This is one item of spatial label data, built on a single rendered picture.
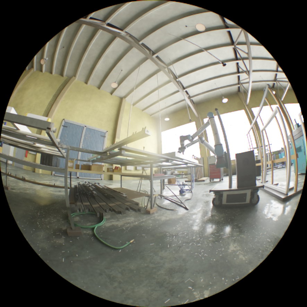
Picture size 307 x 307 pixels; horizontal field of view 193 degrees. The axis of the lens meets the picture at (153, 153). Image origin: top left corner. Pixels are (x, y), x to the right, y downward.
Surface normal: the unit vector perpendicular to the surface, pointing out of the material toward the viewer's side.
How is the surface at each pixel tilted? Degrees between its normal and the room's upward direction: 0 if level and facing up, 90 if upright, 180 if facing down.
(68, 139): 90
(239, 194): 90
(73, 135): 90
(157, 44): 180
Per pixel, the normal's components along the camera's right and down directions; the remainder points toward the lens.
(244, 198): -0.76, -0.13
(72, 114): 0.76, -0.14
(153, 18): 0.01, 0.98
